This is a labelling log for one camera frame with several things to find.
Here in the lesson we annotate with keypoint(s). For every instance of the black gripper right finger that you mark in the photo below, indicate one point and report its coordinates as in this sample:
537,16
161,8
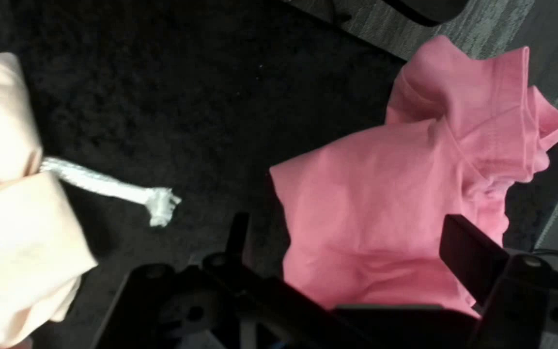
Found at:
465,258

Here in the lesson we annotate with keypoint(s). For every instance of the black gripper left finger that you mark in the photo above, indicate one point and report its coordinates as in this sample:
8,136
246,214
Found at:
240,235

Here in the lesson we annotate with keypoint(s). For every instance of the pink cloth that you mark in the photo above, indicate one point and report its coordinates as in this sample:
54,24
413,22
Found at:
368,194

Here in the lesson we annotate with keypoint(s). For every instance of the peach cloth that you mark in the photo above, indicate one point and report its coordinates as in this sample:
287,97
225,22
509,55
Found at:
13,258

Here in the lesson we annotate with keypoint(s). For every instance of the black velvet table cover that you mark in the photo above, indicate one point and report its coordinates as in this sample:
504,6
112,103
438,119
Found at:
194,97

